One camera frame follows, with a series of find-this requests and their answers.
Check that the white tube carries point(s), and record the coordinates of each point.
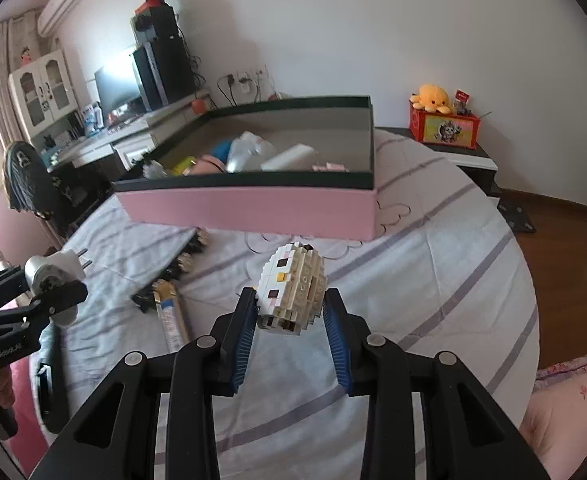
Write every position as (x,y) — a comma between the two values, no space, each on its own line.
(287,156)

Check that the red printed tin box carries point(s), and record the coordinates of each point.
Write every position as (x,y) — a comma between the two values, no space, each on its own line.
(446,130)

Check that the small clear pump bottle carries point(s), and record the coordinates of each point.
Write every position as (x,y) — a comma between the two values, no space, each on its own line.
(153,167)

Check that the white plug charger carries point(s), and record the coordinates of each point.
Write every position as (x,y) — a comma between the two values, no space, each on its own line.
(55,266)

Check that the pink box with dark inside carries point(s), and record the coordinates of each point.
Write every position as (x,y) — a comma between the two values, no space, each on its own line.
(248,210)

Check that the white block cat figure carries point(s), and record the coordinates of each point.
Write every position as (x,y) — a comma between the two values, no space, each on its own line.
(293,285)

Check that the small red sign ornament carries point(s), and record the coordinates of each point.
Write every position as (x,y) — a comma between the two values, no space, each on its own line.
(462,101)

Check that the small orange ball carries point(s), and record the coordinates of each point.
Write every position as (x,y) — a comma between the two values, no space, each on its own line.
(197,106)

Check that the blue and white packet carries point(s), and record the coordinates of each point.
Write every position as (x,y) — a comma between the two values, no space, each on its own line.
(221,150)

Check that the blue printed box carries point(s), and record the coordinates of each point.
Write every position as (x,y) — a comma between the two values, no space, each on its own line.
(91,119)

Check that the yellow octopus plush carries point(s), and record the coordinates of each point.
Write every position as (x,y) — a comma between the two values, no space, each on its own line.
(431,97)

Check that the long printed carton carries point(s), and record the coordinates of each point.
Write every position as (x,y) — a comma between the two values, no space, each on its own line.
(173,317)

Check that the chair with black jacket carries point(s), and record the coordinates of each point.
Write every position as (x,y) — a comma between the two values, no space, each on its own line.
(33,180)

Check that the black box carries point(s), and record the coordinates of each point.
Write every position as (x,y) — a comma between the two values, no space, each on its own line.
(157,25)

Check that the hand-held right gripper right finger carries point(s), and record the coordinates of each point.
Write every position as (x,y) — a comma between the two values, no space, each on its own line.
(337,350)

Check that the white desk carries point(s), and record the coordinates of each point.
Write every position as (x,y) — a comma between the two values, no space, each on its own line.
(133,135)

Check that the black and white nightstand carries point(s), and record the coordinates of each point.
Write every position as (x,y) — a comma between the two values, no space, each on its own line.
(473,160)

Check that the black floor scale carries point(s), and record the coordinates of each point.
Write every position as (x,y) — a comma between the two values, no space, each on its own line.
(517,214)

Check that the striped white bed sheet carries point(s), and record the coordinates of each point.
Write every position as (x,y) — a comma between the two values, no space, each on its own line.
(423,285)

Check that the computer monitor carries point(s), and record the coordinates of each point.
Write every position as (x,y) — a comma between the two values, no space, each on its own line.
(118,82)

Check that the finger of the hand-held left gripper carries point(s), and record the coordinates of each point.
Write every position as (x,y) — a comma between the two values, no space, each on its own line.
(63,296)
(0,285)

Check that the pink blanket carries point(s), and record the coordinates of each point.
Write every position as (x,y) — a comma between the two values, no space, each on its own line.
(563,410)

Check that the small red doll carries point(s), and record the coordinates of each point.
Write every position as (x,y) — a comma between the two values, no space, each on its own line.
(28,55)

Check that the wall outlets with plugs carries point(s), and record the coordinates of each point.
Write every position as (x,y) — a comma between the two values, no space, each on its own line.
(243,79)

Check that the black computer tower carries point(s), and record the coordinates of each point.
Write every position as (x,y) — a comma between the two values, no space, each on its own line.
(166,75)

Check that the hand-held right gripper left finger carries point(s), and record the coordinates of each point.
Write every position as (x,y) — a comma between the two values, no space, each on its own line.
(242,350)

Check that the white glass-door cabinet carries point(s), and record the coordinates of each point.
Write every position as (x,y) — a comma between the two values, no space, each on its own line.
(43,95)

